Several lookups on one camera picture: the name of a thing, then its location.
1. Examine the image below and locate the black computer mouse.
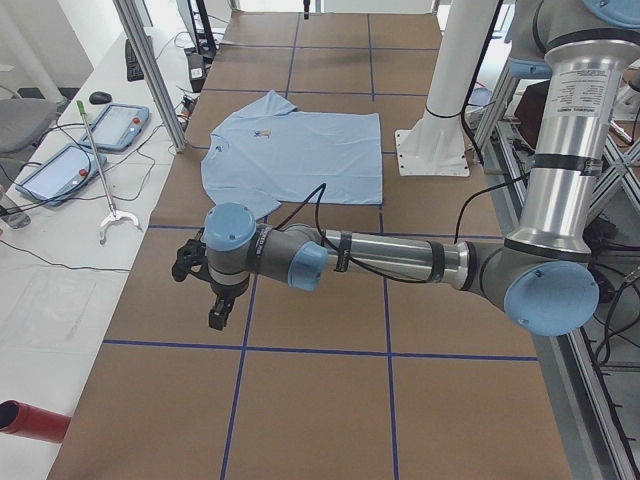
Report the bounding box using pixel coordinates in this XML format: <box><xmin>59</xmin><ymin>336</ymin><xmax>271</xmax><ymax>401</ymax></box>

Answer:
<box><xmin>89</xmin><ymin>91</ymin><xmax>112</xmax><ymax>105</ymax></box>

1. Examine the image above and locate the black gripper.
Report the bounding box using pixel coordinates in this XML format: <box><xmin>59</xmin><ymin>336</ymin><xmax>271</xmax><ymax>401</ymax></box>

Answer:
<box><xmin>171</xmin><ymin>238</ymin><xmax>249</xmax><ymax>330</ymax></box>

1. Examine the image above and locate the black power adapter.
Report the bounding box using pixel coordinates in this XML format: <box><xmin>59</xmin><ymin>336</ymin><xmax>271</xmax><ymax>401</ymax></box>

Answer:
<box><xmin>187</xmin><ymin>53</ymin><xmax>207</xmax><ymax>93</ymax></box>

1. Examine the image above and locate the grey office chair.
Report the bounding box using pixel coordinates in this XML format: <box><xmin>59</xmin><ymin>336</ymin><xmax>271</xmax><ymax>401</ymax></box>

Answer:
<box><xmin>1</xmin><ymin>98</ymin><xmax>57</xmax><ymax>187</ymax></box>

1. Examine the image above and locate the black keyboard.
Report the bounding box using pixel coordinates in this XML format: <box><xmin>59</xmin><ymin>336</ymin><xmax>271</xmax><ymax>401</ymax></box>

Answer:
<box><xmin>124</xmin><ymin>39</ymin><xmax>144</xmax><ymax>82</ymax></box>

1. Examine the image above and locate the light blue t-shirt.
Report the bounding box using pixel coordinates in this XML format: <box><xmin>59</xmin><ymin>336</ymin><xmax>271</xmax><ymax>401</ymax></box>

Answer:
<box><xmin>201</xmin><ymin>91</ymin><xmax>383</xmax><ymax>218</ymax></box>

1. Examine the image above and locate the white reacher grabber tool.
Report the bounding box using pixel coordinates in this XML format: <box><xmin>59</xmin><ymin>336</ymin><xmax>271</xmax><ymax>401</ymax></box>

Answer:
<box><xmin>76</xmin><ymin>100</ymin><xmax>141</xmax><ymax>245</ymax></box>

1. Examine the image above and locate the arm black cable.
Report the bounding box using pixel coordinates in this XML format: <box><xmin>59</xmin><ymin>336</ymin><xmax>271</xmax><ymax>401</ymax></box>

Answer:
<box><xmin>273</xmin><ymin>182</ymin><xmax>530</xmax><ymax>284</ymax></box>

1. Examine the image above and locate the aluminium frame post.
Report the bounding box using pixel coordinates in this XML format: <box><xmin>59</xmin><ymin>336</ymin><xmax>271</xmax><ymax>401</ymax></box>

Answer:
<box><xmin>113</xmin><ymin>0</ymin><xmax>187</xmax><ymax>153</ymax></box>

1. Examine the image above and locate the red cylinder tube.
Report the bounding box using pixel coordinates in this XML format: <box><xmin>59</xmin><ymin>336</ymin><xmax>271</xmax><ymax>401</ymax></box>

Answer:
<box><xmin>1</xmin><ymin>400</ymin><xmax>71</xmax><ymax>444</ymax></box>

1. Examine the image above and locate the near blue teach pendant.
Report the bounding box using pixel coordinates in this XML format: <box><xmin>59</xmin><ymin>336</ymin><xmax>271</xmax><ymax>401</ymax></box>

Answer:
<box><xmin>16</xmin><ymin>144</ymin><xmax>107</xmax><ymax>206</ymax></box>

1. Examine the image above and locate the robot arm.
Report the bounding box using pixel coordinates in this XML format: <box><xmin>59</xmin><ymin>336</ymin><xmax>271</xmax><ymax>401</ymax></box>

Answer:
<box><xmin>172</xmin><ymin>1</ymin><xmax>639</xmax><ymax>336</ymax></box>

